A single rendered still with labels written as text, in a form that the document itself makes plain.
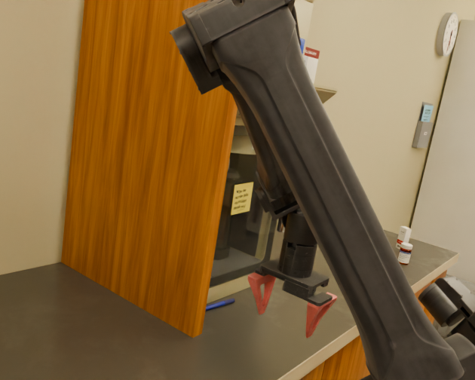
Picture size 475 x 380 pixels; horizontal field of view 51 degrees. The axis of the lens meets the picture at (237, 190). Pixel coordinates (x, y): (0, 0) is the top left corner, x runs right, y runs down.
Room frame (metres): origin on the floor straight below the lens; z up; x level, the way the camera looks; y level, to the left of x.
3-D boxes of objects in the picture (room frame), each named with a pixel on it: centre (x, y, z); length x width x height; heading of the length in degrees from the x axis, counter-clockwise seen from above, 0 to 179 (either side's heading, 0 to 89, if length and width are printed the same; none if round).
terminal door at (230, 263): (1.22, -0.03, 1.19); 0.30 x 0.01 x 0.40; 144
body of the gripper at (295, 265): (0.79, -0.12, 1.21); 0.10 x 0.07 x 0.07; 54
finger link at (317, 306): (0.77, -0.15, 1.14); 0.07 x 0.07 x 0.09; 54
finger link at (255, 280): (0.81, -0.09, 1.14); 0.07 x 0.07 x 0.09; 54
